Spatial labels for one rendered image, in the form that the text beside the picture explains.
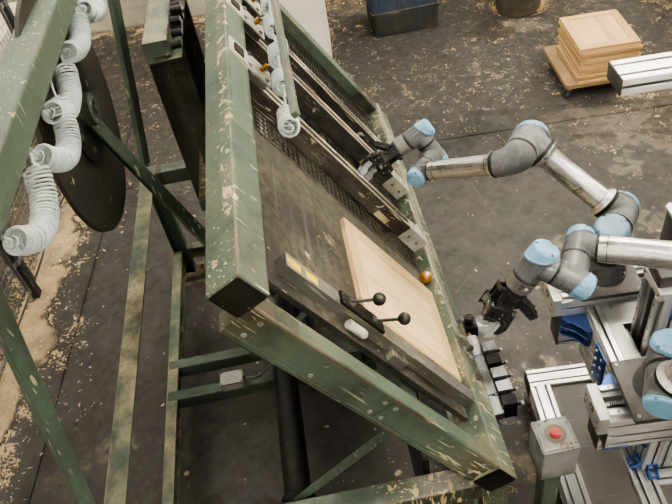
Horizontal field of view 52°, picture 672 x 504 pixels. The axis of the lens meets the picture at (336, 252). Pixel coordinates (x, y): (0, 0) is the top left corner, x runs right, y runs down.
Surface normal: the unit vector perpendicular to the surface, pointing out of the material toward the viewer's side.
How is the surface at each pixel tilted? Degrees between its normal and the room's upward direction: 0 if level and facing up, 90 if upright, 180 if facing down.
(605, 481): 0
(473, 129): 0
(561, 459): 90
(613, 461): 0
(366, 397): 90
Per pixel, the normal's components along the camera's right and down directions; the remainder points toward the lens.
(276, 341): 0.14, 0.68
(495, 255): -0.14, -0.71
